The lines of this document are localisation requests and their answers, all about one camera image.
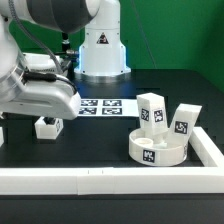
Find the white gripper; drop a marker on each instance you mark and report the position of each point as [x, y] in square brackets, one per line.
[55, 100]

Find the white round stool seat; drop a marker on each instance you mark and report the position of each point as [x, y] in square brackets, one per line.
[145, 151]

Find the white marker sheet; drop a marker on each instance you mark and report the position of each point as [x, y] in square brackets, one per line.
[109, 108]

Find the white U-shaped fence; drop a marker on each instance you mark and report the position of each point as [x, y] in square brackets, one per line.
[209, 178]

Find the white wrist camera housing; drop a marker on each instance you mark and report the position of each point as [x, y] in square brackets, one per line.
[40, 62]

